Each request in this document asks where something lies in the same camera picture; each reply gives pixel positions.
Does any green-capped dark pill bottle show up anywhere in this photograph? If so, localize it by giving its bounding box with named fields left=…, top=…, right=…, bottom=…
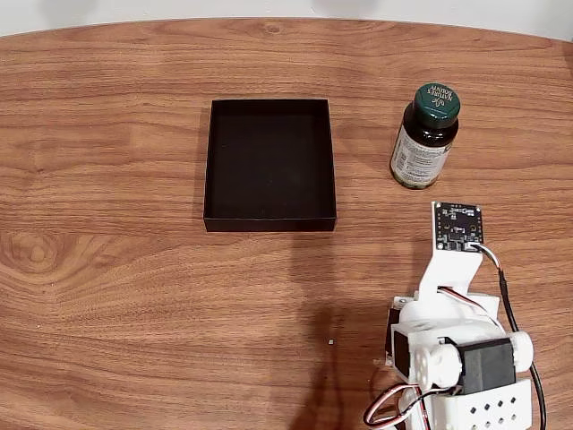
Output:
left=389, top=82, right=462, bottom=190

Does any shallow black box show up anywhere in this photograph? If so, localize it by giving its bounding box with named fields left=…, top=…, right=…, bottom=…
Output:
left=203, top=99, right=338, bottom=233

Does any red white black servo cable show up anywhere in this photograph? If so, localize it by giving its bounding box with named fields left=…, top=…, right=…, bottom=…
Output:
left=363, top=383, right=432, bottom=426
left=439, top=285, right=490, bottom=315

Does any camera circuit board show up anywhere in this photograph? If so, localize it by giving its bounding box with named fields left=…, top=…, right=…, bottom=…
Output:
left=431, top=201, right=485, bottom=253

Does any black camera cable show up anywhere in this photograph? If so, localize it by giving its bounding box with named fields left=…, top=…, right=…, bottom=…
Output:
left=465, top=241, right=550, bottom=430

